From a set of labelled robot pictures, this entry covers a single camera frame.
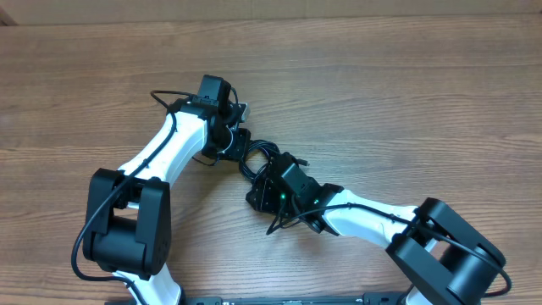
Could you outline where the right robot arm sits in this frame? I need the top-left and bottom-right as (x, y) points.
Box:
(240, 152), (512, 304)

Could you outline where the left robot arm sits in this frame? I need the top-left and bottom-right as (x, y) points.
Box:
(71, 75), (250, 304)

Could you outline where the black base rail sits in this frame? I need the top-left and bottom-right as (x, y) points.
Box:
(183, 291), (406, 305)

